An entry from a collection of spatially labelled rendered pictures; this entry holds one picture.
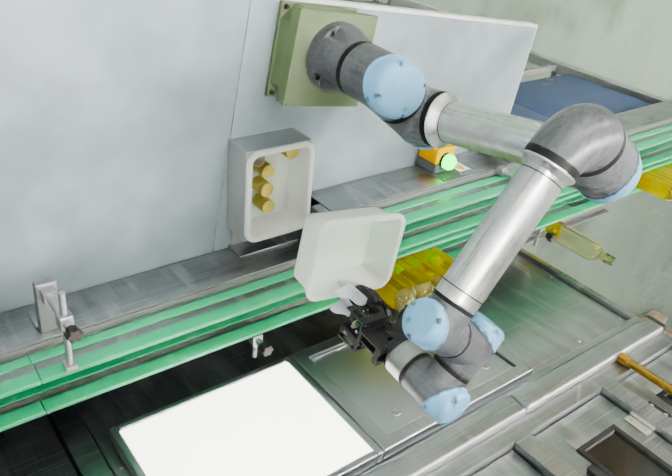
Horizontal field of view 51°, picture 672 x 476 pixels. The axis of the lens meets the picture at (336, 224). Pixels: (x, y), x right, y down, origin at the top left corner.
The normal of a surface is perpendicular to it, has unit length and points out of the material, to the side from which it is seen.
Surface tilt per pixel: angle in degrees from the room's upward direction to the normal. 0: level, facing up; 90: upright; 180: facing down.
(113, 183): 0
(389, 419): 90
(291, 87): 2
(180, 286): 90
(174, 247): 0
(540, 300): 90
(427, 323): 91
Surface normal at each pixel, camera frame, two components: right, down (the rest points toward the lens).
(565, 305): 0.09, -0.87
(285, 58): -0.77, 0.11
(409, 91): 0.50, 0.41
